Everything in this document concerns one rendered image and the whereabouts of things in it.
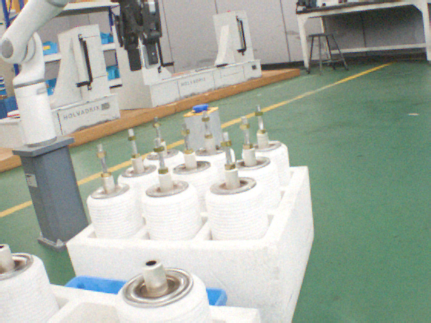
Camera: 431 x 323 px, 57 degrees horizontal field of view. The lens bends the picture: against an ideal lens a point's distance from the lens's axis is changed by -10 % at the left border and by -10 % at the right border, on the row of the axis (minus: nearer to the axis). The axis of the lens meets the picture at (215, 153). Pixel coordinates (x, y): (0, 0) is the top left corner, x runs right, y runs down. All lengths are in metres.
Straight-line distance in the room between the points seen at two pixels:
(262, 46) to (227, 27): 2.20
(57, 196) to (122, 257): 0.52
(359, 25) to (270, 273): 5.33
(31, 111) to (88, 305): 0.73
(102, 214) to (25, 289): 0.26
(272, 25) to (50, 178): 5.54
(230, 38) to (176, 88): 1.08
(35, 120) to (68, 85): 1.98
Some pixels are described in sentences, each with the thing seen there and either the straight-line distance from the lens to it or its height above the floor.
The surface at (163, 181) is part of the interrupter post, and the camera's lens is 0.74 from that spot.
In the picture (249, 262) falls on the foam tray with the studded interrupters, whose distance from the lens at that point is 0.67.
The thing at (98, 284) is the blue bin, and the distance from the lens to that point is 0.80.
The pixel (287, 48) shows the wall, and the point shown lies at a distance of 6.39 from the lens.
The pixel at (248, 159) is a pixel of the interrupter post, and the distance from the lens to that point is 0.80.
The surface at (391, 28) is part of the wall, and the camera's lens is 5.72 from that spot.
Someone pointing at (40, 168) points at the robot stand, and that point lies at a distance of 1.23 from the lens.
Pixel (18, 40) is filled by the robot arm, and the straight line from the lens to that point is 1.20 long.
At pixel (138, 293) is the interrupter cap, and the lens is 0.45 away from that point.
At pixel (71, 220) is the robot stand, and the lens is 1.28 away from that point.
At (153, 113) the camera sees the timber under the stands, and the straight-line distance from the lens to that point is 3.34.
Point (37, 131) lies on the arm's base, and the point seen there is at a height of 0.34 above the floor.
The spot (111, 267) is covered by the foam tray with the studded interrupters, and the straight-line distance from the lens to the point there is 0.79.
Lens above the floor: 0.48
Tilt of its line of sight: 14 degrees down
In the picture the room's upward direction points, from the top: 10 degrees counter-clockwise
